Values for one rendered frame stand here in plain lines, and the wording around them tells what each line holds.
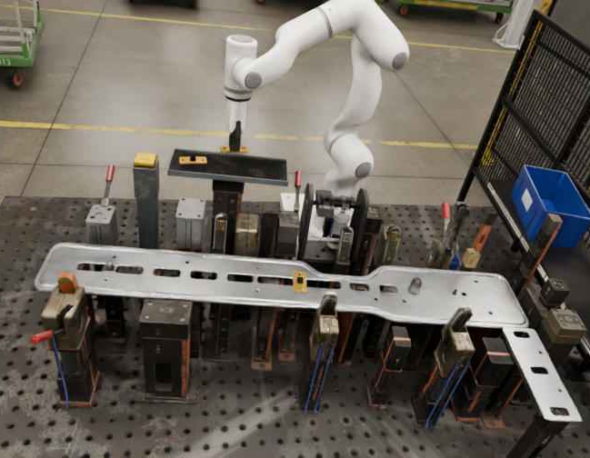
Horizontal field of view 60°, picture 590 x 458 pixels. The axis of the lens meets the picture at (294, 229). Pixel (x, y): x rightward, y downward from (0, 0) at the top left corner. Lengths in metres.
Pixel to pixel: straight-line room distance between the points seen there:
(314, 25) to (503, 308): 0.97
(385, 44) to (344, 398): 1.05
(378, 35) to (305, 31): 0.22
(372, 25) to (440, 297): 0.81
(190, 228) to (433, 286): 0.74
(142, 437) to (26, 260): 0.83
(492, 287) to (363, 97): 0.72
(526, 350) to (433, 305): 0.27
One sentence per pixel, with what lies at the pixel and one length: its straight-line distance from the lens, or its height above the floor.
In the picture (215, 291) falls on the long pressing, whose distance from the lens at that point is 1.43.
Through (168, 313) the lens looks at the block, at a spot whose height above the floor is 1.03.
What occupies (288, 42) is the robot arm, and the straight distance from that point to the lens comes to 1.47.
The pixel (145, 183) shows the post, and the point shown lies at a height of 1.09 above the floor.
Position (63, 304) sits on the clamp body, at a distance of 1.35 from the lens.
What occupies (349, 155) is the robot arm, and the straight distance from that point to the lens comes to 1.76.
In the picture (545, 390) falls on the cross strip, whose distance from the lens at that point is 1.49.
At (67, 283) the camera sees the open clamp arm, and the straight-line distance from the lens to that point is 1.36.
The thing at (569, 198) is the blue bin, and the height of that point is 1.12.
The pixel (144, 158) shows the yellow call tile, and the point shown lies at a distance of 1.66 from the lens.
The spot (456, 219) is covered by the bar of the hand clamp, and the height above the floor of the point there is 1.16.
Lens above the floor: 2.02
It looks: 37 degrees down
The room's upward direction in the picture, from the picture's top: 10 degrees clockwise
